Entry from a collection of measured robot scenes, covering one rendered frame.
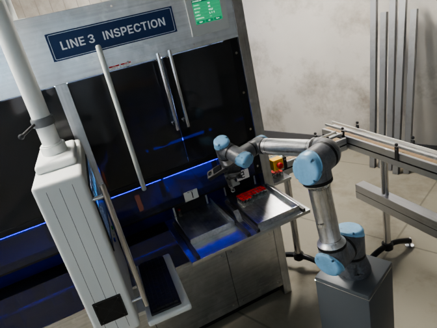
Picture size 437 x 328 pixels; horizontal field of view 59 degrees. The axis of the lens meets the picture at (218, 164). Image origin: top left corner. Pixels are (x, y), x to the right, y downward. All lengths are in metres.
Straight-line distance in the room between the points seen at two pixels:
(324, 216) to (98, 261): 0.89
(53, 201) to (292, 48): 4.00
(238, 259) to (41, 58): 1.62
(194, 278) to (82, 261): 1.04
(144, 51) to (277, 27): 3.28
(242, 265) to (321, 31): 3.05
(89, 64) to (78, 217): 0.77
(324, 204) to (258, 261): 1.23
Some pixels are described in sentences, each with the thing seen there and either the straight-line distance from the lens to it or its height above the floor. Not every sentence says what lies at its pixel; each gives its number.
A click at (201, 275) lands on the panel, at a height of 0.47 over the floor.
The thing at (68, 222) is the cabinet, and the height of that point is 1.38.
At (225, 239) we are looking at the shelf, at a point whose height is 0.88.
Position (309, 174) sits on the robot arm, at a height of 1.37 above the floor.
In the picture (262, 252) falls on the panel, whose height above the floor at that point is 0.42.
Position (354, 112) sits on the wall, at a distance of 4.85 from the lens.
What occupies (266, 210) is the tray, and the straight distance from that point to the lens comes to 2.18.
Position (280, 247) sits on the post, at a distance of 2.70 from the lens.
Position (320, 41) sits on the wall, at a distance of 4.81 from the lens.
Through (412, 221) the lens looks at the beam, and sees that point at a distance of 2.77.
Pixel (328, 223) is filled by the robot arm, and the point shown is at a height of 1.14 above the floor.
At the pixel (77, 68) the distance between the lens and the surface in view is 1.94.
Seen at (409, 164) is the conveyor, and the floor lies 0.89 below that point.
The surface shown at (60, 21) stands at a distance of 1.94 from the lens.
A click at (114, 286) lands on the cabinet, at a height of 1.04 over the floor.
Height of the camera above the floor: 2.01
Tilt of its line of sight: 23 degrees down
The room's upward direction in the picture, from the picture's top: 13 degrees counter-clockwise
